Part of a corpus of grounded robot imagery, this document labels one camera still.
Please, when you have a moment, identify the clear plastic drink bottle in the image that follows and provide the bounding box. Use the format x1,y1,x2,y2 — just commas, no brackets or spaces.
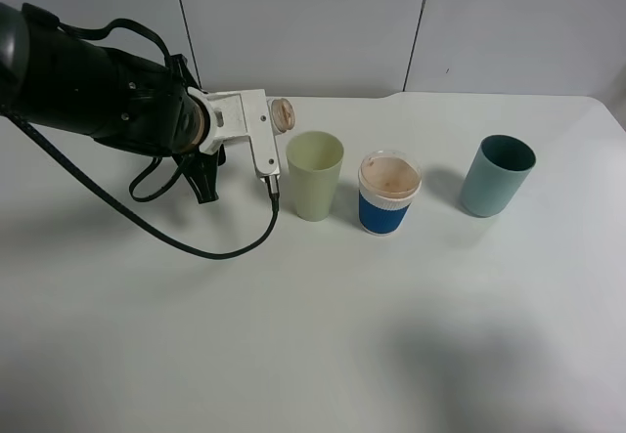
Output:
269,98,295,135

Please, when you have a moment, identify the blue sleeved paper cup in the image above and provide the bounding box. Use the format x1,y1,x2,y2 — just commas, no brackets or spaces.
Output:
358,150,423,236

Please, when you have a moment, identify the black camera cable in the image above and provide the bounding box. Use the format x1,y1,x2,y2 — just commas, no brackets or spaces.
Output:
0,105,281,260

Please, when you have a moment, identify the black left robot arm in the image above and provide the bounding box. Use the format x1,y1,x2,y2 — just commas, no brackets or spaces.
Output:
1,4,225,203

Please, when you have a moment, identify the pale green plastic cup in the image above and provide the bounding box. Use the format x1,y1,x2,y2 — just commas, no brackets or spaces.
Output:
286,131,344,222

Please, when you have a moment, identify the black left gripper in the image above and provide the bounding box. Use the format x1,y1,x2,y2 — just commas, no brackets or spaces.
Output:
172,140,226,204

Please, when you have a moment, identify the teal cylindrical cup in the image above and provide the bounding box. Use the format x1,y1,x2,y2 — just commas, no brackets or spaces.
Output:
460,135,536,218

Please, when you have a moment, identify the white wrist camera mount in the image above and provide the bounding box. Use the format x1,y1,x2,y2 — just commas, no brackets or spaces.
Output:
188,87,280,178

